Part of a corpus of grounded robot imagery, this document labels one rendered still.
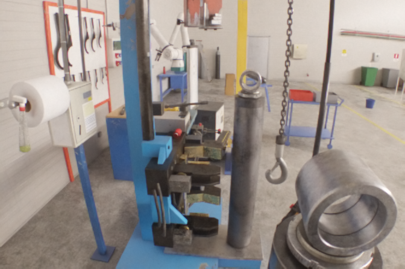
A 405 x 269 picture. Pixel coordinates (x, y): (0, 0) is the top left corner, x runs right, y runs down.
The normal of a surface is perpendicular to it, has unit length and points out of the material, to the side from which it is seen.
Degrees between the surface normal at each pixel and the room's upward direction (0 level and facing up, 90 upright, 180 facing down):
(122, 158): 90
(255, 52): 90
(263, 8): 90
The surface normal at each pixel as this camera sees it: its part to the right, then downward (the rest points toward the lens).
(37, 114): -0.11, 0.30
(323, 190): -0.72, -0.69
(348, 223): -0.42, -0.89
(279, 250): 0.00, -0.95
